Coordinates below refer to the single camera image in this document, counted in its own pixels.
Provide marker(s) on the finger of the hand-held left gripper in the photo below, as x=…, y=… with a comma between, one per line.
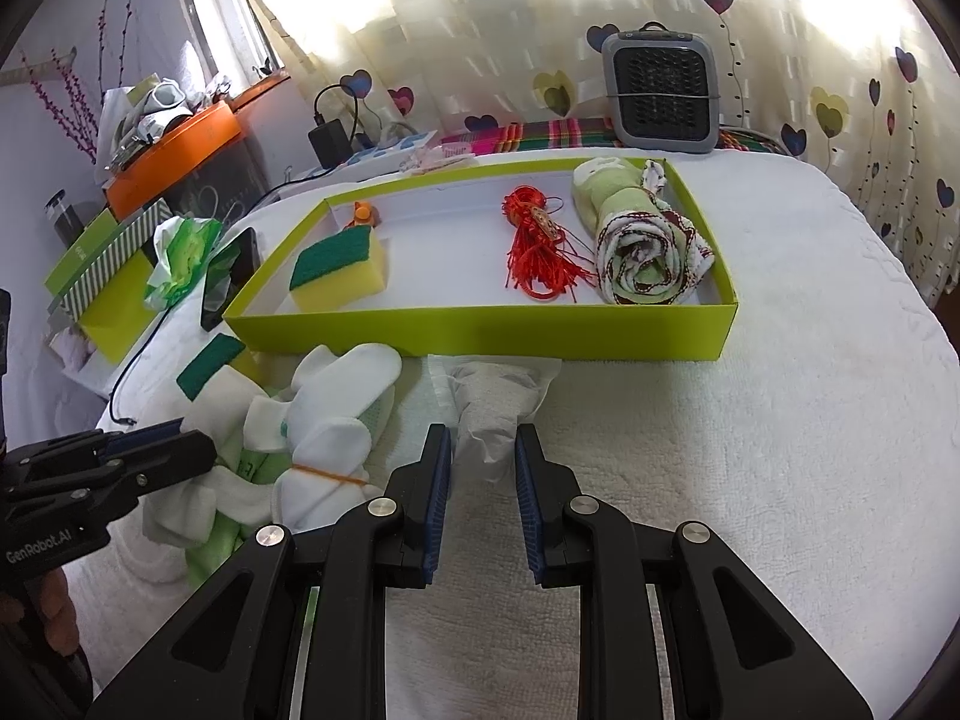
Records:
x=142, y=436
x=180, y=457

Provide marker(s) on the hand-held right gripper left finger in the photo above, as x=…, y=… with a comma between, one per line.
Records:
x=437, y=510

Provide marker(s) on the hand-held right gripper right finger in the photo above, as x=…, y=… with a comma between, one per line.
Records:
x=529, y=510

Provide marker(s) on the light green cloth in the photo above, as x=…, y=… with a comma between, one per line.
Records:
x=217, y=540

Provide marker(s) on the yellow green sponge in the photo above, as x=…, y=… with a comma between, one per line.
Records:
x=337, y=277
x=210, y=364

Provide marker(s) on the white mint sock bundle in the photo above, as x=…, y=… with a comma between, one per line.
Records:
x=330, y=435

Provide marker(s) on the red tassel knot ornament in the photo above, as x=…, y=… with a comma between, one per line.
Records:
x=532, y=255

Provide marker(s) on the yellow-green cardboard box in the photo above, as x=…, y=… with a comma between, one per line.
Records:
x=450, y=255

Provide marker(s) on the green white towel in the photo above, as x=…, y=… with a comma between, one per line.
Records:
x=637, y=255

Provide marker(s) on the small orange toy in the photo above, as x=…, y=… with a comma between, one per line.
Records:
x=364, y=216

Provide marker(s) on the person's left hand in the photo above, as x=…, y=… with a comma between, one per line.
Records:
x=56, y=607

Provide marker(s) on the white pink cloth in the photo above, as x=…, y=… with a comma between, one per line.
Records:
x=75, y=352

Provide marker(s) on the green tissue packet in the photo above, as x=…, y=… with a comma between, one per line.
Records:
x=180, y=262

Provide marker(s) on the black phone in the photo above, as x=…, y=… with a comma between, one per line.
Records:
x=229, y=277

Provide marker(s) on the dark bottle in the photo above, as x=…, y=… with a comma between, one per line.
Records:
x=64, y=221

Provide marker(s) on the orange storage box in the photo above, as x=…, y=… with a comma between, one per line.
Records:
x=172, y=157

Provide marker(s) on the pile of white packets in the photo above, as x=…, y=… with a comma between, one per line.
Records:
x=150, y=112

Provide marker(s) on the pink branch decoration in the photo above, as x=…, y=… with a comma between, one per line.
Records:
x=71, y=97

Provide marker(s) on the black power adapter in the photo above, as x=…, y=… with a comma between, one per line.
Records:
x=330, y=142

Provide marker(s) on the white power strip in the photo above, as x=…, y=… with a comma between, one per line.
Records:
x=390, y=148

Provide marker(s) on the small grey heater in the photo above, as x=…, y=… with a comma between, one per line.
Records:
x=660, y=90

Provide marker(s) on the heart print curtain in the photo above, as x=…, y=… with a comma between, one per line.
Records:
x=825, y=52

